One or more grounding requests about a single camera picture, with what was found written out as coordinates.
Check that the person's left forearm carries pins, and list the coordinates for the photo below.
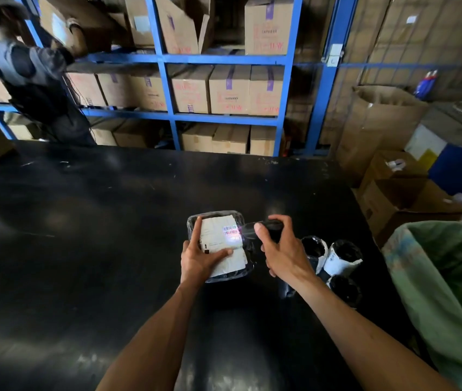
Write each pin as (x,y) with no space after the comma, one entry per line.
(153,342)

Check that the person's right forearm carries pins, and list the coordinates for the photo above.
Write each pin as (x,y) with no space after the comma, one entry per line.
(369,346)

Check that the person's left hand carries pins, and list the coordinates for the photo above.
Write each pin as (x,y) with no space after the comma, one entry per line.
(194,264)

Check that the white tag on post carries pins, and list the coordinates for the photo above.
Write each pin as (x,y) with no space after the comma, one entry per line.
(334,55)

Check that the blue plastic bin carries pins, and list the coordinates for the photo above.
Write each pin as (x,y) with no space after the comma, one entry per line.
(460,170)

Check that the person's left thumb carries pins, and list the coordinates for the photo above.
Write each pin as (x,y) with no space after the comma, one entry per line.
(220,253)

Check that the rows of shelved cardboard boxes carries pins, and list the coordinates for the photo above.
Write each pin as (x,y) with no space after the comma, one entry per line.
(229,89)

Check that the white and yellow board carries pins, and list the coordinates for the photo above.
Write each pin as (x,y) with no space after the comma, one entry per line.
(424,144)

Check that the tall open cardboard box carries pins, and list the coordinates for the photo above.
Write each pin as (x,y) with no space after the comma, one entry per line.
(377,122)

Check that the small open cardboard box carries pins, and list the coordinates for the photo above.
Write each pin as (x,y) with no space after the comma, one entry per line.
(393,166)

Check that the wide open cardboard box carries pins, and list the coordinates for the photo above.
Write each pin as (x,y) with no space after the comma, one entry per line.
(406,203)

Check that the green woven sack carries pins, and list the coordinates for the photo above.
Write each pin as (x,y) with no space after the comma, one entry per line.
(442,289)

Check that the person's right thumb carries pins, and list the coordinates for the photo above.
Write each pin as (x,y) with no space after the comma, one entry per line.
(286,223)

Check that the person's right hand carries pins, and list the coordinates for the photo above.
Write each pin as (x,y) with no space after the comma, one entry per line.
(290,256)

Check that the rolled black parcel white label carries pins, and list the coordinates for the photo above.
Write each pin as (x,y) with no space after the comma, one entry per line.
(342,256)

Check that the blue metal shelf rack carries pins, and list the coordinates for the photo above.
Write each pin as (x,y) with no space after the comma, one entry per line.
(222,59)

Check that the rolled black plastic parcel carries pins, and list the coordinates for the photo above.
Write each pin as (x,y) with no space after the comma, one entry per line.
(345,291)
(314,248)

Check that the black barcode scanner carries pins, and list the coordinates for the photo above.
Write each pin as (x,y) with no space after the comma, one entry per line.
(273,228)

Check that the black parcel with white label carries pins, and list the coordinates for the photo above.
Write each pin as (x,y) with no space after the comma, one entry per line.
(218,236)

